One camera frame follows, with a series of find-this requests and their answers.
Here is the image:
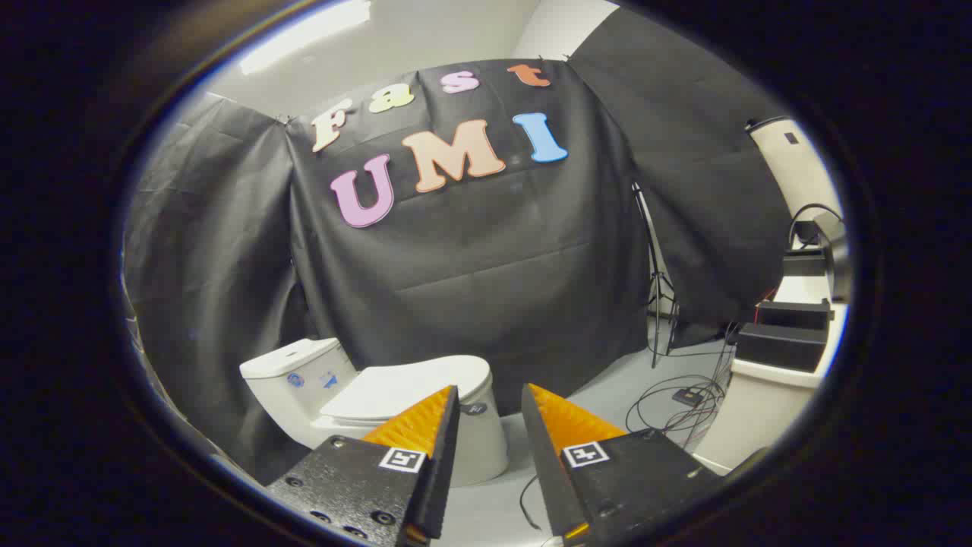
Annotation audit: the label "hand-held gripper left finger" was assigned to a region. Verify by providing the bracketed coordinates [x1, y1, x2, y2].
[266, 385, 461, 547]

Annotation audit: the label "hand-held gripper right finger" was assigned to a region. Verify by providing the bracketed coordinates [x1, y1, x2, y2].
[521, 384, 726, 547]

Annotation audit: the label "white toilet lid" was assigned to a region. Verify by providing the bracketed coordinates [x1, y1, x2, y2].
[319, 355, 493, 423]

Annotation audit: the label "white ceramic toilet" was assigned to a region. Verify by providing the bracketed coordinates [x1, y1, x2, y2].
[240, 338, 510, 487]

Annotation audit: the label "black tripod light stand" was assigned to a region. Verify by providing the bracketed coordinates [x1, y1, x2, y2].
[632, 181, 680, 369]

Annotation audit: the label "black backdrop cloth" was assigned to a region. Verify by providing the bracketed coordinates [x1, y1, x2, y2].
[121, 8, 794, 487]

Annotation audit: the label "white side table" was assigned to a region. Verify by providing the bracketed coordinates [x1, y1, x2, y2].
[695, 273, 845, 476]

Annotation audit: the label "large black box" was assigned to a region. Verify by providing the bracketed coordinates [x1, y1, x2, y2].
[735, 323, 828, 373]

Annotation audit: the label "medium black box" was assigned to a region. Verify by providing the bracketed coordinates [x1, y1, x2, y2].
[757, 299, 835, 331]

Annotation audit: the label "small black box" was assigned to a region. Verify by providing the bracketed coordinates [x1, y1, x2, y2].
[782, 249, 828, 277]

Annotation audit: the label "grey device on table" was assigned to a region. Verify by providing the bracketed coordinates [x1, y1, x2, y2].
[814, 213, 853, 302]

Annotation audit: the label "thin black floor cable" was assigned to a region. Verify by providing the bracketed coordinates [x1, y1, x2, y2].
[519, 475, 542, 531]

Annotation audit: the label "tangled black floor cables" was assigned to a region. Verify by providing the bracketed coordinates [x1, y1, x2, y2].
[625, 327, 736, 451]

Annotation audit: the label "looped black cable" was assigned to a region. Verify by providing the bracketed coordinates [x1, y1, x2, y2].
[787, 203, 844, 248]

